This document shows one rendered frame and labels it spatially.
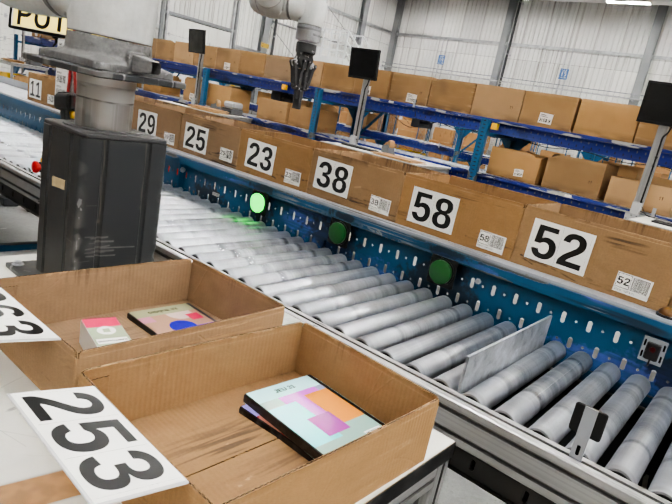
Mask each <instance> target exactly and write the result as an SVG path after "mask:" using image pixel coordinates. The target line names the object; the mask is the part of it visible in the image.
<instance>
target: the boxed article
mask: <svg viewBox="0 0 672 504"><path fill-rule="evenodd" d="M128 340H131V338H130V337H129V335H128V334H127V333H126V331H125V330H124V328H123V327H122V326H121V324H120V323H119V321H118V320H117V319H116V317H111V318H97V319H84V320H81V325H80V338H79V343H80V345H81V347H82V348H83V350H85V349H90V348H95V347H100V346H104V345H109V344H114V343H118V342H123V341H128Z"/></svg>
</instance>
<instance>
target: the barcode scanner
mask: <svg viewBox="0 0 672 504"><path fill-rule="evenodd" d="M75 103H76V93H71V92H57V94H55V95H54V107H55V108H56V109H58V110H60V117H61V119H64V120H74V118H75Z"/></svg>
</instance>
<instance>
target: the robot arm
mask: <svg viewBox="0 0 672 504"><path fill-rule="evenodd" d="M0 2H1V3H2V4H4V5H6V6H9V7H11V8H14V9H17V10H21V11H24V12H28V13H32V14H37V15H42V16H48V17H55V18H66V19H67V24H66V35H65V41H64V45H63V46H62V47H40V48H39V54H38V55H40V56H45V57H49V58H54V59H58V60H62V61H66V62H70V63H74V64H78V65H82V66H86V67H90V68H93V69H98V70H103V71H110V72H118V73H124V74H131V75H137V76H144V77H150V78H157V79H163V80H169V81H173V74H172V73H170V72H168V71H165V70H163V69H161V65H160V63H159V62H157V61H154V60H152V44H153V37H154V32H155V27H156V21H157V13H158V3H159V0H0ZM249 4H250V6H251V8H252V9H253V10H254V11H255V12H256V13H258V14H260V15H262V16H264V17H268V18H273V19H279V20H292V21H296V22H298V24H297V30H296V37H295V39H296V40H299V41H297V43H296V49H295V51H296V52H297V53H296V55H295V58H294V59H290V60H289V62H290V74H291V87H292V89H294V94H293V105H292V108H294V109H299V110H300V108H301V102H302V99H303V93H304V91H305V92H306V90H308V89H309V86H310V83H311V80H312V77H313V74H314V71H315V70H316V68H317V65H314V63H313V56H314V55H315V54H316V48H317V45H315V44H319V42H320V36H321V31H322V26H323V23H324V21H325V18H326V13H327V7H328V0H249ZM68 29H70V30H68ZM73 30H75V31H73ZM78 31H79V32H78ZM83 32H84V33H83ZM88 33H89V34H88ZM92 34H93V35H92ZM97 35H98V36H97ZM102 36H103V37H102ZM107 37H108V38H107ZM111 38H112V39H111ZM116 39H117V40H116ZM121 40H122V41H121ZM126 41H127V42H126ZM130 42H131V43H130ZM135 43H136V44H135ZM140 44H141V45H140ZM144 45H146V46H144ZM149 46H151V47H149ZM299 68H300V69H299Z"/></svg>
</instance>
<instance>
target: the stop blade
mask: <svg viewBox="0 0 672 504"><path fill-rule="evenodd" d="M551 319H552V315H549V316H547V317H545V318H543V319H541V320H539V321H537V322H535V323H533V324H531V325H529V326H527V327H525V328H523V329H521V330H519V331H517V332H515V333H513V334H511V335H509V336H507V337H505V338H503V339H501V340H498V341H496V342H494V343H492V344H490V345H488V346H486V347H484V348H482V349H480V350H478V351H476V352H474V353H472V354H470V355H468V356H467V358H466V361H465V365H464V369H463V372H462V376H461V380H460V383H459V387H458V391H457V392H458V393H460V394H463V393H465V392H467V391H468V390H470V389H472V388H473V387H475V386H477V385H478V384H480V383H482V382H483V381H485V380H487V379H488V378H490V377H492V376H493V375H495V374H497V373H498V372H500V371H502V370H503V369H505V368H507V367H508V366H510V365H512V364H513V363H515V362H517V361H518V360H520V359H522V358H523V357H525V356H527V355H528V354H530V353H532V352H533V351H535V350H537V349H538V348H540V347H542V346H543V345H544V342H545V338H546V335H547V332H548V329H549V325H550V322H551Z"/></svg>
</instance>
